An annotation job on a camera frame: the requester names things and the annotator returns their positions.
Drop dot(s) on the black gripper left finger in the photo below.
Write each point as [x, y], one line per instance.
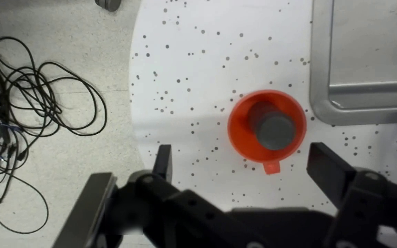
[130, 211]

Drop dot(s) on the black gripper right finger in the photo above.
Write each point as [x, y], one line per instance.
[369, 207]

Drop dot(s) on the dark grey salt shaker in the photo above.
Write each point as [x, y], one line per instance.
[276, 131]

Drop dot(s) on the orange plastic cup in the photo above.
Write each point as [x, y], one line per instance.
[240, 132]

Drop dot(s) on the grey caster wheel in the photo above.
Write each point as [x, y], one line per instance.
[109, 3]

